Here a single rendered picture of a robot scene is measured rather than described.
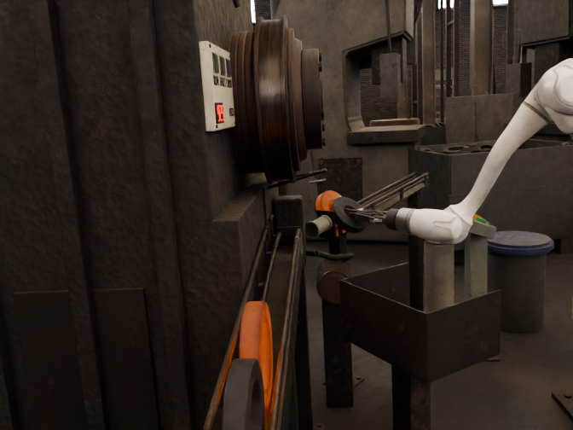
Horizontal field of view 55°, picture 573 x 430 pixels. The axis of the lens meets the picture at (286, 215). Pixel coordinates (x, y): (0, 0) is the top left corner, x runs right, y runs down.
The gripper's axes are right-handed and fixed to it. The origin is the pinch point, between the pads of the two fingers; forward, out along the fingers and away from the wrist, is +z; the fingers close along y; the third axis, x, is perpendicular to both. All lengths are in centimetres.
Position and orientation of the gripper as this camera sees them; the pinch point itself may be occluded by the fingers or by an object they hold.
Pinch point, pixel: (350, 213)
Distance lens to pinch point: 205.5
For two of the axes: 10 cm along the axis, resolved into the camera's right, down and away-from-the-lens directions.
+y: 6.3, -1.9, 7.5
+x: -0.3, -9.7, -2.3
